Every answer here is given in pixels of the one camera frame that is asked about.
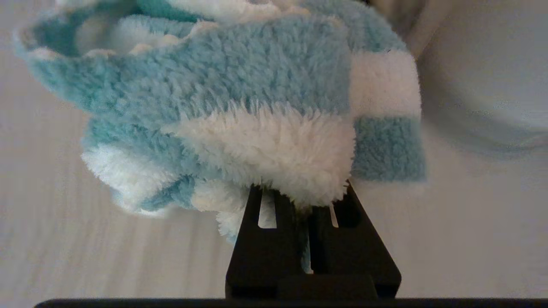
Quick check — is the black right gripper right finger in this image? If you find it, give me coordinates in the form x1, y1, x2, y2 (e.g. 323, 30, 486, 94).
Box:
309, 180, 402, 299

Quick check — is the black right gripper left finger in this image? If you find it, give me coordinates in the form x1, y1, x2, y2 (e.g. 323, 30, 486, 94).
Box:
225, 185, 312, 299

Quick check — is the green white striped towel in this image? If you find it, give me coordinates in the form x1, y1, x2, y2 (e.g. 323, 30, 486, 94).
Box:
13, 0, 429, 244

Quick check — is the white electric kettle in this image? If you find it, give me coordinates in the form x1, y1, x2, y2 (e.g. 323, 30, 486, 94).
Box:
411, 0, 548, 150

